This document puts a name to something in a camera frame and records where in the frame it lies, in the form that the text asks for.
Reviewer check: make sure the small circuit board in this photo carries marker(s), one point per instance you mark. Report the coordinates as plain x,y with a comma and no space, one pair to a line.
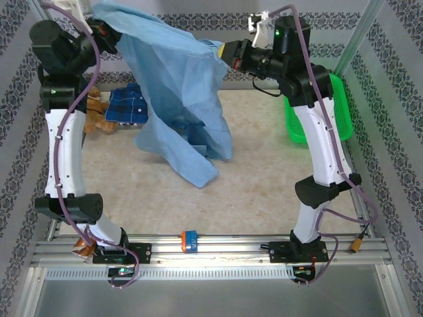
122,271
302,270

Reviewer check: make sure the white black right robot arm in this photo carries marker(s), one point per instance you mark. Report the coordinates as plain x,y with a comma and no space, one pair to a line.
317,142

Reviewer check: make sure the green plastic basket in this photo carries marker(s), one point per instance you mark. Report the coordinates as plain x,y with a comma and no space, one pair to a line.
340,109

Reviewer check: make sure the orange blue small box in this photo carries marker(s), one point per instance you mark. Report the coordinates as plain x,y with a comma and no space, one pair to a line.
189,241

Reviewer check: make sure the blue plaid shirt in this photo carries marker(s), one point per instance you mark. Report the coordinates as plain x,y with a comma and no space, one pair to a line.
127,105

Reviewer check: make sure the brown teddy bear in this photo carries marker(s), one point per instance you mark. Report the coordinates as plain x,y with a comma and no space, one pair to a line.
97,122

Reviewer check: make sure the aluminium rail frame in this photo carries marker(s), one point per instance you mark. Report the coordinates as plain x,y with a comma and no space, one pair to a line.
231,249

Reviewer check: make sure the aluminium frame post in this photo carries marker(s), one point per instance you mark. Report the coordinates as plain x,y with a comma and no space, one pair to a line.
357,36
39,8

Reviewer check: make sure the orange snack packet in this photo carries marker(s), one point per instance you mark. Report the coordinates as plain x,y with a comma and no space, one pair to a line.
82,249

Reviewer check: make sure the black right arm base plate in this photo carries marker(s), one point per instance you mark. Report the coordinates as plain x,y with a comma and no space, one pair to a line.
279,252

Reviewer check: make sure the light blue long sleeve shirt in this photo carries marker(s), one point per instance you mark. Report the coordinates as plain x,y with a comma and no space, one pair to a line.
172,82

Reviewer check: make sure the yellow cylindrical plug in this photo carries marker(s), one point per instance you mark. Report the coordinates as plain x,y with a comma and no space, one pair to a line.
357,246

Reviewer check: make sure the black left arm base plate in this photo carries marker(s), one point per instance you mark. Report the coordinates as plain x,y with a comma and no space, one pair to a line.
142,252

